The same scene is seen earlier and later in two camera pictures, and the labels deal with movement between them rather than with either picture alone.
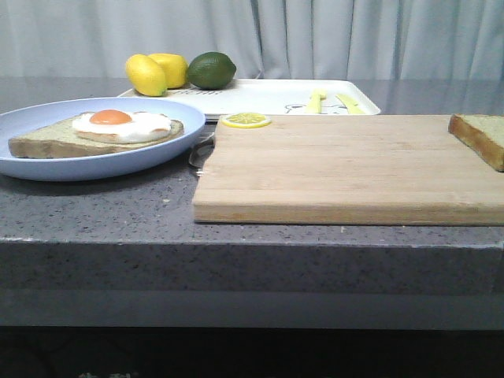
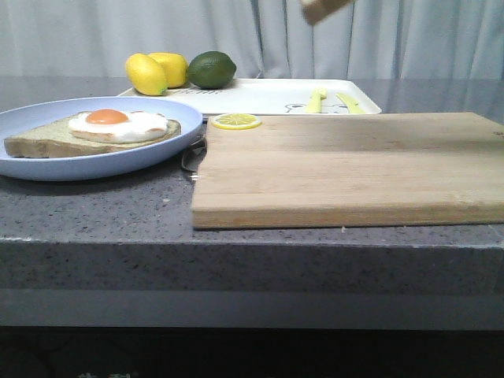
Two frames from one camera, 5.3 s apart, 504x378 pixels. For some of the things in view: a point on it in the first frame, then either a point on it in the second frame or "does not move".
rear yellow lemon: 176,68 does not move
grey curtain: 262,38 does not move
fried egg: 120,126 does not move
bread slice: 483,134 -> 316,10
